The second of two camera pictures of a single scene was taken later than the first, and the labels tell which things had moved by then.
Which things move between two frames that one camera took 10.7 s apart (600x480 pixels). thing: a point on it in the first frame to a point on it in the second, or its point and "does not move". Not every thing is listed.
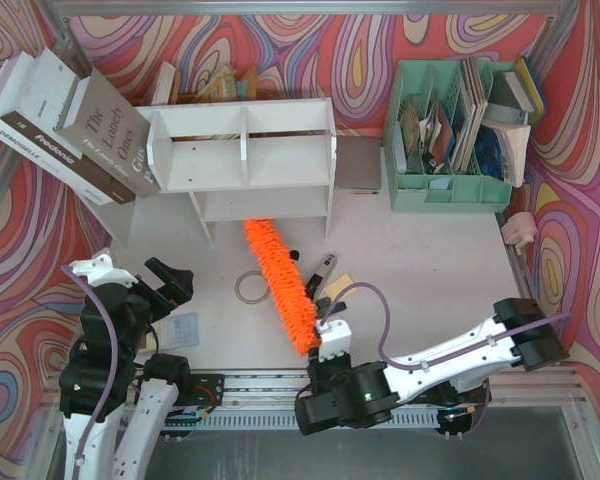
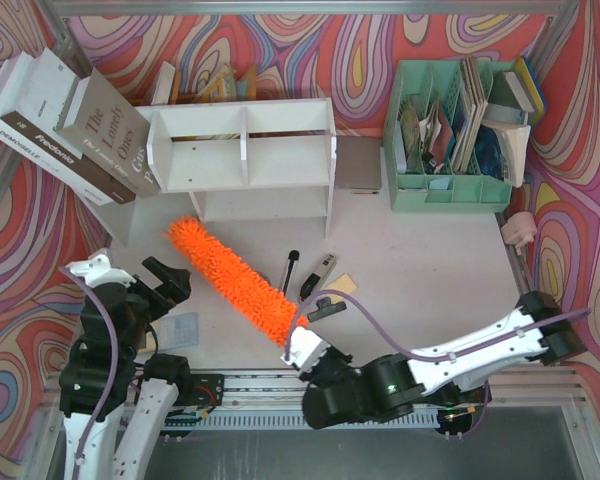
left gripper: x=156 y=293 does not move
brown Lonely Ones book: x=98 y=120 does not move
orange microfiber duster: x=286 y=283 to x=240 y=288
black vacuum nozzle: x=324 y=303 does not move
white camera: x=335 y=339 to x=306 y=349
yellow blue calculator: x=177 y=330 does not move
